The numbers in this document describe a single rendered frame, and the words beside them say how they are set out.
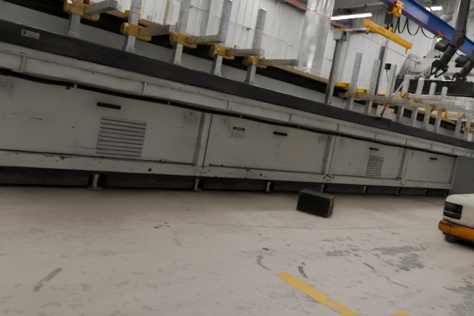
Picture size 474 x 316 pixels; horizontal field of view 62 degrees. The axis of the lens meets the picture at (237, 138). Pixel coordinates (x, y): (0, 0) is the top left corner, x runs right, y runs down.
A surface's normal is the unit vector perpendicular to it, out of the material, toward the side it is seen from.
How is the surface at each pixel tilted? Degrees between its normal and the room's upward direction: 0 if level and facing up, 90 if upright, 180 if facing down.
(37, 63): 90
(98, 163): 90
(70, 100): 90
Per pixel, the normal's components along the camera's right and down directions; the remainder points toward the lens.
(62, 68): 0.62, 0.15
